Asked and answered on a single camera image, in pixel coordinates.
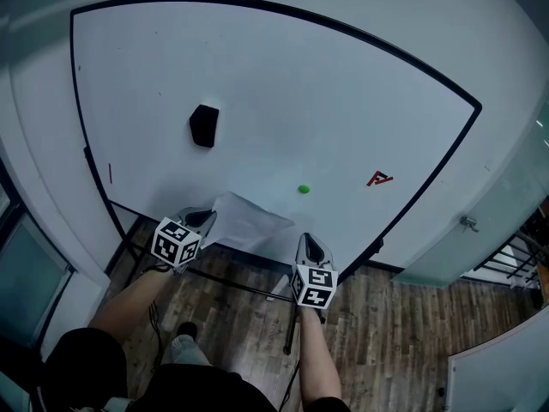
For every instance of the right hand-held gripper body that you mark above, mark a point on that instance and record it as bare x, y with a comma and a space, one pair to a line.
315, 286

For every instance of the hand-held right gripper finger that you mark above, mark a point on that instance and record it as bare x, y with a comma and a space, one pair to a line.
327, 256
299, 253

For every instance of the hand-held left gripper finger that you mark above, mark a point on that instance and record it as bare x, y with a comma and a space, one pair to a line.
208, 228
188, 211

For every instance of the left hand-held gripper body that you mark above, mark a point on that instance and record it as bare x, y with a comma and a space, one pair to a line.
173, 243

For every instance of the white paper sheet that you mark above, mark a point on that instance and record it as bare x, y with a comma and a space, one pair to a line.
244, 225

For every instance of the green round magnet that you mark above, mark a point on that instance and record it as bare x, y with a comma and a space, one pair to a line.
304, 189

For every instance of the black-framed whiteboard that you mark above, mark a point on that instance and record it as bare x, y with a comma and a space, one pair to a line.
257, 80

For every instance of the person's right forearm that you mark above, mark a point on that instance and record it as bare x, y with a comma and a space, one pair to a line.
319, 354

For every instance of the person's left forearm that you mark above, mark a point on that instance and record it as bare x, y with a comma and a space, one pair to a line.
128, 307

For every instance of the black whiteboard eraser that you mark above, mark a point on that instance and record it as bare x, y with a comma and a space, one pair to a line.
204, 127

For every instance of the person's black shoe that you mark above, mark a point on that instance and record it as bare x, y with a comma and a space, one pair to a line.
187, 328

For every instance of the person's grey trouser leg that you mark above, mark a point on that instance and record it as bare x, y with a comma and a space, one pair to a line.
188, 351

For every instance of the black-framed window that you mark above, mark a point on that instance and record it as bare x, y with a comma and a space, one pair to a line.
30, 281

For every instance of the person's black shirt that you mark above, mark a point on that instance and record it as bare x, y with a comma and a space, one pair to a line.
193, 391

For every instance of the frosted glass door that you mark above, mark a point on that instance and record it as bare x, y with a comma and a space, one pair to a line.
484, 213

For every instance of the black metal railing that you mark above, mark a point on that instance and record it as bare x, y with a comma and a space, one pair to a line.
510, 256

